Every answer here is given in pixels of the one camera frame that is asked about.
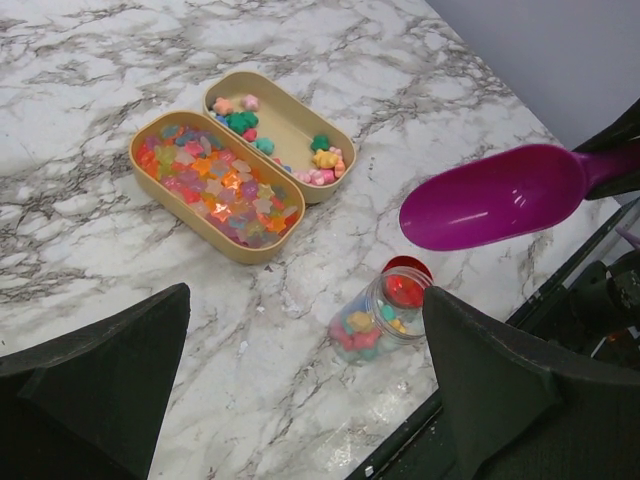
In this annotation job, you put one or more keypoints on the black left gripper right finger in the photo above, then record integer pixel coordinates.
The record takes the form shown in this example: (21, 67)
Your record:
(522, 408)

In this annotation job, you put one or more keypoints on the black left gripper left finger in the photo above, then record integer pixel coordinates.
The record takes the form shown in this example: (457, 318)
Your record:
(90, 404)

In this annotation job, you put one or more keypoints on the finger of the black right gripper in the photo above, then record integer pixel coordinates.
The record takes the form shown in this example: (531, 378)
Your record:
(621, 131)
(620, 185)

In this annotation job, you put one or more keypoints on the purple plastic scoop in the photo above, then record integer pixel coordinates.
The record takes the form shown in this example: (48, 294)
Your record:
(519, 191)

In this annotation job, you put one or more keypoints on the beige tray translucent star candies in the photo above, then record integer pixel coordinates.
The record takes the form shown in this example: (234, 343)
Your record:
(209, 179)

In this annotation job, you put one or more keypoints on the beige tray opaque star candies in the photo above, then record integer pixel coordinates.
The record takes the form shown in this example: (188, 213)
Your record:
(290, 124)

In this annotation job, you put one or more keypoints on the clear plastic cup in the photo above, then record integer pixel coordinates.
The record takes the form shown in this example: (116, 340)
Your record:
(370, 326)

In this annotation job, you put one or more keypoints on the red round lid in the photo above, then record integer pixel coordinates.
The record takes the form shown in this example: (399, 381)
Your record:
(405, 292)

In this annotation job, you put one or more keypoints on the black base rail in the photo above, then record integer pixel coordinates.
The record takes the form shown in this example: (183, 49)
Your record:
(590, 307)

